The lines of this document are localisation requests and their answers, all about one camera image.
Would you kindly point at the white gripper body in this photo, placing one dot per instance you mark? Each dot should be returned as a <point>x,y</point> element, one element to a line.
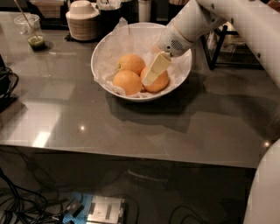
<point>170,41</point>

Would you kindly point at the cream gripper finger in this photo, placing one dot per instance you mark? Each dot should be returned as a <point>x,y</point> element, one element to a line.
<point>156,68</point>
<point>155,49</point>

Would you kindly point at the orange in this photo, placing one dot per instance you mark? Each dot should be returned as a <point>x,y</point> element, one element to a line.
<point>129,81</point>
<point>131,62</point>
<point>159,84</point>

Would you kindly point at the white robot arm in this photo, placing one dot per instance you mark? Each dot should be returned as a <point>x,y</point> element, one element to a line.
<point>258,25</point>

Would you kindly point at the white bowl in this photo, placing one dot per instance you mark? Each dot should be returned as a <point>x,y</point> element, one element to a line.
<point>140,97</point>

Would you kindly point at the white paper liner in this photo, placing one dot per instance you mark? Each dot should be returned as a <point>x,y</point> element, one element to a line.
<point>131,43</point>

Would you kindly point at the dark container with sticks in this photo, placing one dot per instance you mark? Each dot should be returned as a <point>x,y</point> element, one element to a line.
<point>174,7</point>

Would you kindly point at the white cup stack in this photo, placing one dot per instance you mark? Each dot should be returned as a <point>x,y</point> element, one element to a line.
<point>144,10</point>

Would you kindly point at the black cup holder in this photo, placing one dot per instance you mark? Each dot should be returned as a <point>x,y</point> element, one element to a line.
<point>109,18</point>

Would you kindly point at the stack of paper bowls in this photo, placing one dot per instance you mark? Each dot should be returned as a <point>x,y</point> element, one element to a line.
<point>82,20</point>

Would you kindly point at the clear plastic cup green drink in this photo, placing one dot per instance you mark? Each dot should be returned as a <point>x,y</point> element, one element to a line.
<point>36,44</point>

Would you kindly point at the wooden stir stick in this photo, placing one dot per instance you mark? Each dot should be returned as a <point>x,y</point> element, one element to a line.
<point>26,18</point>

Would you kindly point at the black device left edge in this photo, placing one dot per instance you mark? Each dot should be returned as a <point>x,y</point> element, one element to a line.
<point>8,83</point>

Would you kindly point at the silver box on floor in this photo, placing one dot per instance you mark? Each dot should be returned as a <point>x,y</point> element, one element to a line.
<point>106,210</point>

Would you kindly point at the black power adapter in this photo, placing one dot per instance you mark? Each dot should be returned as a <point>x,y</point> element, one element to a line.
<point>74,208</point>

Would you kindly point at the blue cloth on floor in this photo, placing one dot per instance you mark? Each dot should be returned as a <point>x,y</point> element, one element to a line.
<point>85,199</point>

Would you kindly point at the black wire rack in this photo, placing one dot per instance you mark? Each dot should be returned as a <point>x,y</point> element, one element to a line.
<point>224,47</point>

